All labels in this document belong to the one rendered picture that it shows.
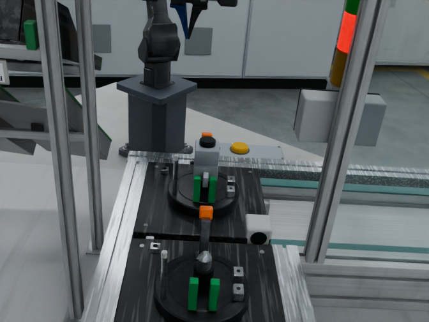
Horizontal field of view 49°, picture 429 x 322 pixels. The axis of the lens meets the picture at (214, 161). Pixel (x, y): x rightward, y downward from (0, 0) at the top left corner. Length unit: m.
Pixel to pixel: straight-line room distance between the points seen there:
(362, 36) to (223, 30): 3.30
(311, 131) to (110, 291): 0.38
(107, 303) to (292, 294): 0.28
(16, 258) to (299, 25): 3.42
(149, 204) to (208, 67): 3.15
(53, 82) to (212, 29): 3.33
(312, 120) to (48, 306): 0.53
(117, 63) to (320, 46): 1.71
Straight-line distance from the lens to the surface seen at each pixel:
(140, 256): 0.78
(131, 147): 1.24
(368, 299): 0.91
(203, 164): 0.85
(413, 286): 0.91
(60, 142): 0.63
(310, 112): 0.70
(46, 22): 0.59
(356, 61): 0.65
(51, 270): 0.93
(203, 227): 0.72
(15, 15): 0.65
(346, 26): 0.67
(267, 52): 4.06
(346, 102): 0.67
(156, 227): 0.83
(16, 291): 0.91
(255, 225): 0.82
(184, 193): 0.88
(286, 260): 0.82
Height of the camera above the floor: 1.49
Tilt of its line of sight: 30 degrees down
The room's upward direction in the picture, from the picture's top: 5 degrees clockwise
